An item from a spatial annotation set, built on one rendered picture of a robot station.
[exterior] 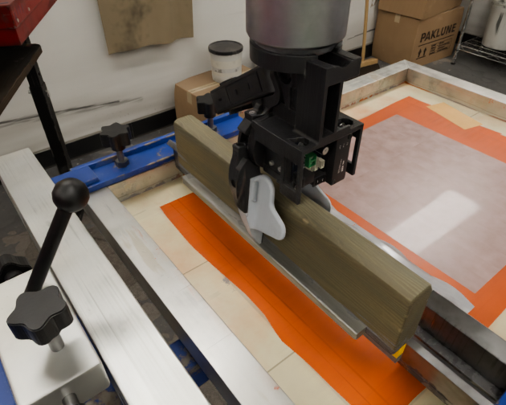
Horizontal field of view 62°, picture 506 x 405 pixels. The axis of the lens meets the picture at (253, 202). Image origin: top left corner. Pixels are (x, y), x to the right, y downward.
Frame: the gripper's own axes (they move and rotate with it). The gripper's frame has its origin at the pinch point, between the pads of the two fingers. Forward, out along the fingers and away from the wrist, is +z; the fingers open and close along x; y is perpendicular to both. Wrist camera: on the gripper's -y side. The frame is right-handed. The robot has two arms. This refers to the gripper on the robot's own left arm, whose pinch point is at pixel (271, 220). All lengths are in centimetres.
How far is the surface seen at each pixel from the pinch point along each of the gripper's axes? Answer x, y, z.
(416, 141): 42.2, -8.4, 9.8
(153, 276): -12.1, -6.2, 6.2
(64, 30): 37, -200, 36
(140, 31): 74, -194, 42
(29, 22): 1, -95, 1
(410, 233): 20.7, 5.9, 9.7
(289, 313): -1.4, 5.4, 9.8
